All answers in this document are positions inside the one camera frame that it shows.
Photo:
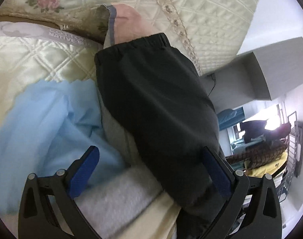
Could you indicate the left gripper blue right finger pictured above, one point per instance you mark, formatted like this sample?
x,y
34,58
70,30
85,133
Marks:
x,y
252,208

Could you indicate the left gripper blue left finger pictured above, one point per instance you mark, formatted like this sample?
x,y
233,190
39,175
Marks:
x,y
36,215

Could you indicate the black puffer jacket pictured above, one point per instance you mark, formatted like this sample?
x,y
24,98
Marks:
x,y
155,93

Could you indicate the metal clothes rack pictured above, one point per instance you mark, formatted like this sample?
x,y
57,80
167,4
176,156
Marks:
x,y
295,155

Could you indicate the white hoodie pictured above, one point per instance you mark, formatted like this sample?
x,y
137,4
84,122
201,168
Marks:
x,y
275,181

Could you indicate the yellow fleece jacket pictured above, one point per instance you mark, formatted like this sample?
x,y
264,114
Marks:
x,y
269,168

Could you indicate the black hanging jacket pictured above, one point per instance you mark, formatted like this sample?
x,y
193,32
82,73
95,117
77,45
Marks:
x,y
252,129

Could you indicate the blue curtain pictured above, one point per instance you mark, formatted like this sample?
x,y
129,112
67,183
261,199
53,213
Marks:
x,y
240,114

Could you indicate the colourful patchwork bed quilt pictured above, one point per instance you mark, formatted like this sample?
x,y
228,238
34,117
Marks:
x,y
131,204

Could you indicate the light blue cloth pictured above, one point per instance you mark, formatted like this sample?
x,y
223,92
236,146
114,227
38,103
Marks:
x,y
51,125

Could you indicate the cream quilted pillow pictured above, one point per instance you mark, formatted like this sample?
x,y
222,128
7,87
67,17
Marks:
x,y
31,52

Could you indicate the cream quilted headboard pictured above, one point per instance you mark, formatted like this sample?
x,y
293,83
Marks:
x,y
209,32

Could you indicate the wall charger with cable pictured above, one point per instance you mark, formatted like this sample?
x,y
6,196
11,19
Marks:
x,y
214,82

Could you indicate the grey wall cabinet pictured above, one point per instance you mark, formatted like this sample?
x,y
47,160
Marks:
x,y
262,74

